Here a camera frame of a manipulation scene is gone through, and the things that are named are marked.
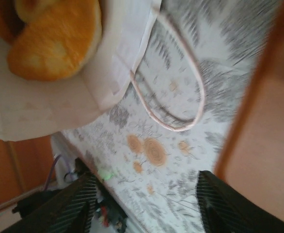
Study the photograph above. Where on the round golden fake bun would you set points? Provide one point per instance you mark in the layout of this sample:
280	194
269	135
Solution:
54	43

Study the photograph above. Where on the floral patterned tablecloth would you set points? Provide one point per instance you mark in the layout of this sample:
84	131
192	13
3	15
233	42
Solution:
168	150

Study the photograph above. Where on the cartoon animal paper bag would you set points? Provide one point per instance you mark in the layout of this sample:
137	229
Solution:
59	104

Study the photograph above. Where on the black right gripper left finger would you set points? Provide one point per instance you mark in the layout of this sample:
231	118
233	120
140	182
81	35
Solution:
69	206

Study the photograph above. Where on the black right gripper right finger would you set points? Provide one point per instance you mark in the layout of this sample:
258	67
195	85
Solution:
229	208

